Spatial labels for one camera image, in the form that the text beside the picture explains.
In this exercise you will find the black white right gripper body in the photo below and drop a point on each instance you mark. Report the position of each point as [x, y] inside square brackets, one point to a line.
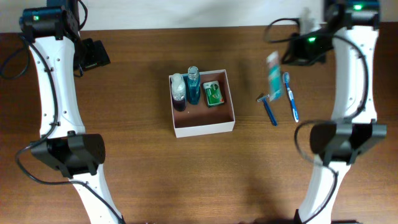
[310, 48]

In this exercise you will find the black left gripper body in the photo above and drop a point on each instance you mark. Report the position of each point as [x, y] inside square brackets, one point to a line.
[89, 56]

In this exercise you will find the blue white toothbrush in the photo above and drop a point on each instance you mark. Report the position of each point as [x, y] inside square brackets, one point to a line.
[286, 80]

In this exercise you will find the green white toothpaste tube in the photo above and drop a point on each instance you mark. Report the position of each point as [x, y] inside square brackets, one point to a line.
[274, 76]

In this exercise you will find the blue disposable razor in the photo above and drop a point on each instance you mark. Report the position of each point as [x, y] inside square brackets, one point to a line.
[263, 98]

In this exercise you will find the green soap box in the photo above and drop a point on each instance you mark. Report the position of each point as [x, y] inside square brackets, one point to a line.
[213, 93]

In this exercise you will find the teal mouthwash bottle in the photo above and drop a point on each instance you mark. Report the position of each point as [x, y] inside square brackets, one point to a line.
[193, 82]

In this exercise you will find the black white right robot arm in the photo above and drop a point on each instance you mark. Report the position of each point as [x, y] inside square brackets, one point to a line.
[351, 30]

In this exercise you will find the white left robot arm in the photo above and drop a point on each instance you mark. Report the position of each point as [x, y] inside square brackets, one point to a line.
[52, 33]

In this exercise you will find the purple foam pump bottle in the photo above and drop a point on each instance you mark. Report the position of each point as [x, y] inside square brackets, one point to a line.
[179, 93]

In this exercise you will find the white open cardboard box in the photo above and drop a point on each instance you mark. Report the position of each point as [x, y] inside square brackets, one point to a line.
[197, 120]

